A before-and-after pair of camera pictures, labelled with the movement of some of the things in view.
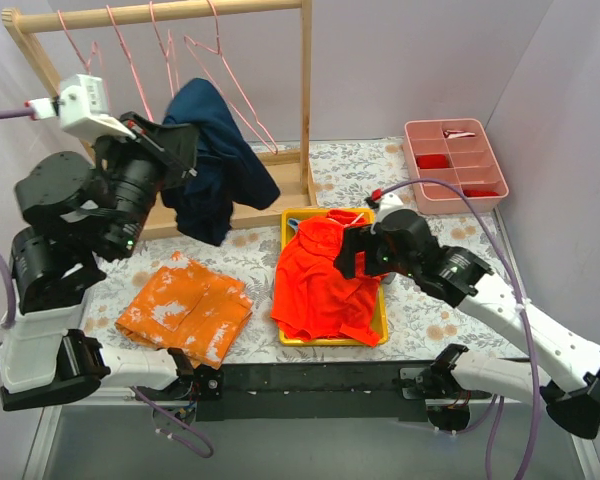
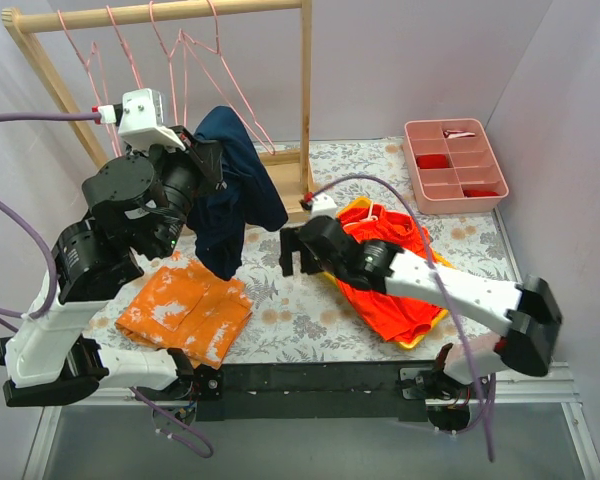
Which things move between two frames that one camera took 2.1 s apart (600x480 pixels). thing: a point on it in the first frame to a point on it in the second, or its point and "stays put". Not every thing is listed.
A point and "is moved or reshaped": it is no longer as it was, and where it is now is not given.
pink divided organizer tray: (457, 152) stays put
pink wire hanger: (130, 62) stays put
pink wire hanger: (88, 71) stays put
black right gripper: (357, 250) to (290, 251)
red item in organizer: (480, 193) stays put
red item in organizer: (432, 161) stays put
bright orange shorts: (313, 299) to (396, 316)
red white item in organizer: (450, 134) stays put
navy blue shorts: (227, 168) is moved or reshaped
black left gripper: (165, 146) to (206, 157)
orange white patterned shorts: (185, 305) stays put
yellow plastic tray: (285, 236) to (407, 344)
